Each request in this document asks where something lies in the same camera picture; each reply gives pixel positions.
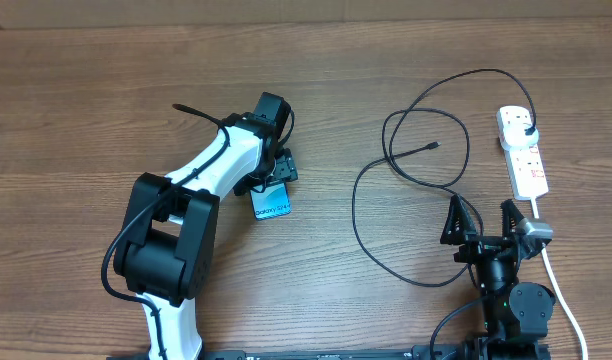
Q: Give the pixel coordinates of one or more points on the white charger plug adapter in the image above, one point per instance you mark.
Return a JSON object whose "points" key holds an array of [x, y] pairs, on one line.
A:
{"points": [[516, 137]]}

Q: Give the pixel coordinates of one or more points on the white power strip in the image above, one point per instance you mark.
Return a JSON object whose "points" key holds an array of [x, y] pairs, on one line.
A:
{"points": [[525, 166]]}

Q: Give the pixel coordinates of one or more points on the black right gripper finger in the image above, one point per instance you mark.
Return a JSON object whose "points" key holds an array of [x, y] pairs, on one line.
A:
{"points": [[511, 217], [459, 226]]}

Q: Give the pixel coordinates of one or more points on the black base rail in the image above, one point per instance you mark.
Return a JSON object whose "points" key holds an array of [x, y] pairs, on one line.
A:
{"points": [[417, 352]]}

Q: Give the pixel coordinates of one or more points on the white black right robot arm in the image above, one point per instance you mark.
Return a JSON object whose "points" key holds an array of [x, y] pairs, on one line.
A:
{"points": [[516, 313]]}

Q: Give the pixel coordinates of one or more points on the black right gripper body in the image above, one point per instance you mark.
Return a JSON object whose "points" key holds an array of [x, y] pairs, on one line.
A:
{"points": [[476, 248]]}

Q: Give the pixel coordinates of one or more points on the Samsung Galaxy smartphone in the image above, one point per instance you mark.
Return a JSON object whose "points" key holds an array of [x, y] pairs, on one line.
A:
{"points": [[270, 203]]}

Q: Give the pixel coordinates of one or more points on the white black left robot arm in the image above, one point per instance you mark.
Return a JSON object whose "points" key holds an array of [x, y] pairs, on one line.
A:
{"points": [[162, 255]]}

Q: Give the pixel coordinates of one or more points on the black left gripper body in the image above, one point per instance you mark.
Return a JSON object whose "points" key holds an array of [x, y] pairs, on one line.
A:
{"points": [[282, 170]]}

